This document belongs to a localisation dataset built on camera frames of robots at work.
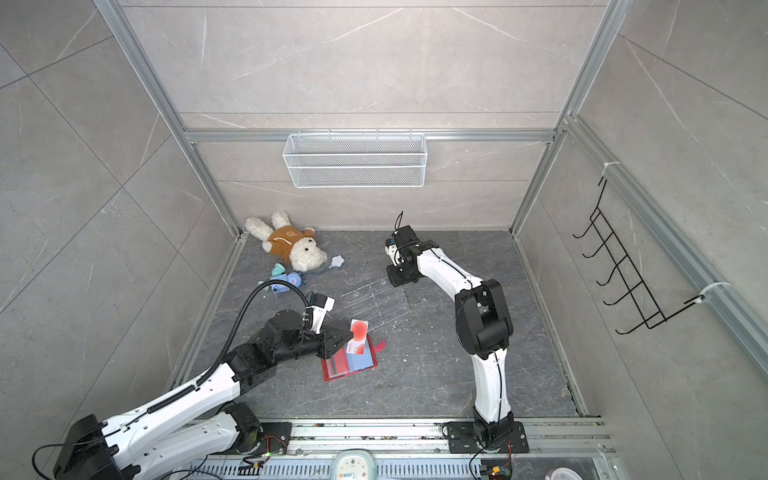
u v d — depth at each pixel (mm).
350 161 1009
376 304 930
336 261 1094
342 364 846
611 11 686
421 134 903
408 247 760
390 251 890
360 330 761
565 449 733
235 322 572
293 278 1007
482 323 529
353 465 683
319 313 684
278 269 1040
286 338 585
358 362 859
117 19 685
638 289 635
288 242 1040
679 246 528
